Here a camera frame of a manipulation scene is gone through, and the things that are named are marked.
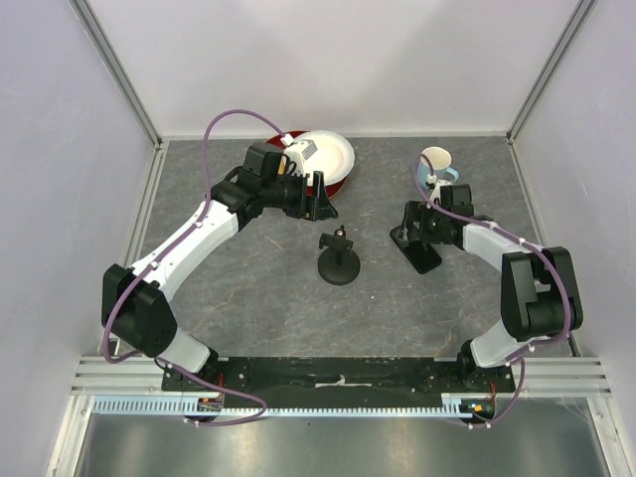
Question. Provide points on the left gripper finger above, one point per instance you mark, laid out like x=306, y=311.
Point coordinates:
x=323, y=209
x=318, y=188

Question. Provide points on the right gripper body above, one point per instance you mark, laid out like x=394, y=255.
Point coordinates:
x=429, y=221

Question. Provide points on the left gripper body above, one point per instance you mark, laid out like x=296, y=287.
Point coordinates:
x=297, y=203

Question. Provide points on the black phone stand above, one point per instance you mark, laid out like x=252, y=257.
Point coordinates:
x=338, y=264

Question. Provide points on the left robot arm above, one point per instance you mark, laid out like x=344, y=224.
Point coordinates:
x=136, y=298

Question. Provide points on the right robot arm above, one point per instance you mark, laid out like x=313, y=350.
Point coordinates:
x=539, y=296

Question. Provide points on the white paper plate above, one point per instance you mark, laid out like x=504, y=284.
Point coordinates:
x=335, y=156

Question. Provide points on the red round tray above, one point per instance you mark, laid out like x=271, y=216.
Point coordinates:
x=284, y=140

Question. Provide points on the light blue mug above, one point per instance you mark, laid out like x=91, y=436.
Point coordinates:
x=435, y=162

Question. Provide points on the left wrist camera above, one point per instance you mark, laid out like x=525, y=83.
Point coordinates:
x=299, y=154

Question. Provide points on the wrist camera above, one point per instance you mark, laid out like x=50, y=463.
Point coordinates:
x=299, y=154
x=434, y=183

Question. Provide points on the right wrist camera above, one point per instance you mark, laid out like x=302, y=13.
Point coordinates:
x=434, y=183

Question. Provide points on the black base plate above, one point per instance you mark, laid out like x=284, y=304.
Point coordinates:
x=352, y=383

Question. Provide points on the grey cable duct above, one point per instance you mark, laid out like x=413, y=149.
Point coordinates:
x=195, y=407

